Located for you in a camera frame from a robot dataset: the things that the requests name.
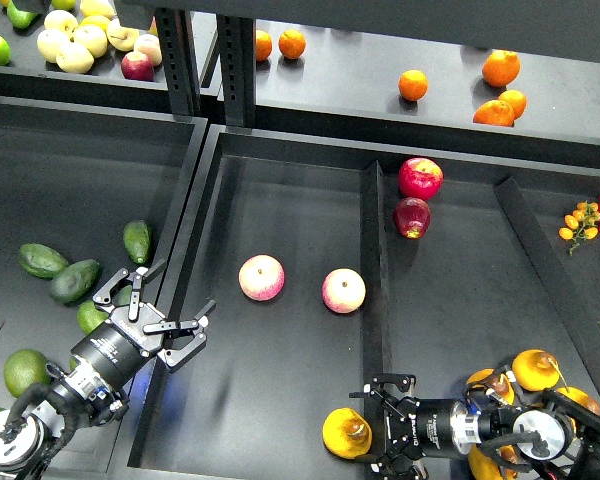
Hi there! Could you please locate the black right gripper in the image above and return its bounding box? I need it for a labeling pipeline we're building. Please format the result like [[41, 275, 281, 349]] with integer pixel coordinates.
[[348, 373, 473, 480]]

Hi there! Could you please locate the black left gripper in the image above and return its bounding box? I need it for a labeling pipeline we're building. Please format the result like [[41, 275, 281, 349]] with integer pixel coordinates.
[[71, 260, 216, 390]]

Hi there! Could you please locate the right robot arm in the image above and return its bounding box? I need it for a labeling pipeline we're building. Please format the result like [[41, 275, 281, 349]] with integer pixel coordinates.
[[356, 366, 600, 479]]

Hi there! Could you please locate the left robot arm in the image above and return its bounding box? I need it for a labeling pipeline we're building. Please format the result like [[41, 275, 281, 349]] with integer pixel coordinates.
[[0, 262, 216, 479]]

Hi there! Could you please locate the upright dark avocado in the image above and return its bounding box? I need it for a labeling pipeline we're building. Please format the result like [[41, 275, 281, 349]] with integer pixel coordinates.
[[123, 220, 151, 265]]

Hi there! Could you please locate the dark avocado middle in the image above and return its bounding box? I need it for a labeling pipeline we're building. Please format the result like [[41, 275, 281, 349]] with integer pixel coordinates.
[[49, 259, 100, 304]]

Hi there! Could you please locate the round green avocado right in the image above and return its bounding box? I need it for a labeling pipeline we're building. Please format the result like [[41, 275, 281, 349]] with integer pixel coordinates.
[[69, 355, 79, 372]]

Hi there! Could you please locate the round green avocado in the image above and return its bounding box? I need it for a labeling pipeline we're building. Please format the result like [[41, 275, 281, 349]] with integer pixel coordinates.
[[69, 355, 79, 372], [3, 349, 51, 398]]

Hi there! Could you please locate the yellow pear bottom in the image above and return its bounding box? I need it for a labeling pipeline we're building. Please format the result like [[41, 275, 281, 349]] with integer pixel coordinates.
[[467, 445, 518, 480]]

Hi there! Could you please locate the dark avocado far left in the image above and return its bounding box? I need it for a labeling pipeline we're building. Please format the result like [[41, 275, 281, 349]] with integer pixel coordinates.
[[18, 243, 69, 279]]

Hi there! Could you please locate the round green avocado left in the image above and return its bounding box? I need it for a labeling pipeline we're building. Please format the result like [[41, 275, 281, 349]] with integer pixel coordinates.
[[3, 349, 51, 398]]

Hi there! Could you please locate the pale yellow pear right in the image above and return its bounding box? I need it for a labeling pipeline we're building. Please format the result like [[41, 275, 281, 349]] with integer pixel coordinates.
[[106, 18, 140, 52]]

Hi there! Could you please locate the pale yellow pear centre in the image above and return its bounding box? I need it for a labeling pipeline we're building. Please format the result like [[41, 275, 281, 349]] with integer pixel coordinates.
[[73, 25, 108, 59]]

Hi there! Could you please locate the pale yellow pear left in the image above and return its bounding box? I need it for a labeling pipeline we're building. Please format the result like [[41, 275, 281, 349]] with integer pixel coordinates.
[[36, 29, 71, 64]]

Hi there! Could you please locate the black bin divider left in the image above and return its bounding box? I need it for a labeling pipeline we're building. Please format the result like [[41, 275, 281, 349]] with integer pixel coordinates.
[[360, 162, 390, 384]]

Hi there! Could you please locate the black bin divider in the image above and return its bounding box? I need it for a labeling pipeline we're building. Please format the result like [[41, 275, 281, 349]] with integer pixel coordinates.
[[494, 176, 600, 395], [360, 162, 390, 384]]

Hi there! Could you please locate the pink apple left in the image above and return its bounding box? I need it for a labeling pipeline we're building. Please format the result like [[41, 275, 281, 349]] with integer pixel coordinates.
[[238, 254, 285, 301]]

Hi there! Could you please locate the pink apple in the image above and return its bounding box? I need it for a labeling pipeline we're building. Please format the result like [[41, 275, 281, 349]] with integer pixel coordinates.
[[322, 268, 366, 314], [238, 254, 285, 301]]

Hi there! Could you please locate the pink apple right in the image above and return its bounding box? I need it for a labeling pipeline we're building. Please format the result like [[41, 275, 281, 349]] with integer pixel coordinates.
[[322, 268, 366, 314]]

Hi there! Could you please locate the black bin divider right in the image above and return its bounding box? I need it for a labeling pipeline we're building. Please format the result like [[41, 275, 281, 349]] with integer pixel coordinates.
[[494, 176, 600, 395]]

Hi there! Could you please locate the dark red apple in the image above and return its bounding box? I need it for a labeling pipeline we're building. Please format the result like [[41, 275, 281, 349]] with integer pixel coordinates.
[[393, 197, 431, 239]]

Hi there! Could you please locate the bright red apple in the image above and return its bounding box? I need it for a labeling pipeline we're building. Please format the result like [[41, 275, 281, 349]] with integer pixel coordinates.
[[398, 157, 444, 201]]

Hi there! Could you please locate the red apple on shelf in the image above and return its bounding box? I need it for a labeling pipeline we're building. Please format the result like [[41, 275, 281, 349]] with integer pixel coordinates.
[[121, 51, 154, 82]]

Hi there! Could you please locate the orange cherry tomato cluster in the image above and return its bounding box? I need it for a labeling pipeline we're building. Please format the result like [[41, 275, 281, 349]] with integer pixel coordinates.
[[558, 201, 600, 256]]

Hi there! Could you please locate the pale pink peach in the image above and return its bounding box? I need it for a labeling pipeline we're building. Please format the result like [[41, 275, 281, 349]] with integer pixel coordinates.
[[133, 33, 163, 67]]

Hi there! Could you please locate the orange back left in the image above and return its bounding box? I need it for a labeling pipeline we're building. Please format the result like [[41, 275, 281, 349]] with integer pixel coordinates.
[[254, 29, 273, 62]]

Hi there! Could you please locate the yellow lemon on shelf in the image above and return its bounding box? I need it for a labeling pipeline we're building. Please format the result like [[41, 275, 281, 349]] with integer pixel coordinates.
[[80, 14, 111, 33]]

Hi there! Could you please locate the orange front right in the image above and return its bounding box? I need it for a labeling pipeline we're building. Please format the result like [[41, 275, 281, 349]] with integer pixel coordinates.
[[473, 100, 515, 127]]

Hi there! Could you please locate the dark avocado by wall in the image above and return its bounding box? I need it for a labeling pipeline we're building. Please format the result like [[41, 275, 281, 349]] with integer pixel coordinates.
[[113, 285, 132, 306]]

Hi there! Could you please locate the black shelf post left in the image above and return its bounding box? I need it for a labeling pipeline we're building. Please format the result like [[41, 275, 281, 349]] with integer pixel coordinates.
[[155, 7, 201, 117]]

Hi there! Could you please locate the black shelf post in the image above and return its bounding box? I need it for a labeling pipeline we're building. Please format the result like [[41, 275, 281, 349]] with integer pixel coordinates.
[[155, 7, 201, 117], [216, 14, 256, 128]]

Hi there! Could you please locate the black shelf post right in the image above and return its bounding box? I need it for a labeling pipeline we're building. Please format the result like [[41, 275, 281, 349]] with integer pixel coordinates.
[[216, 14, 256, 128]]

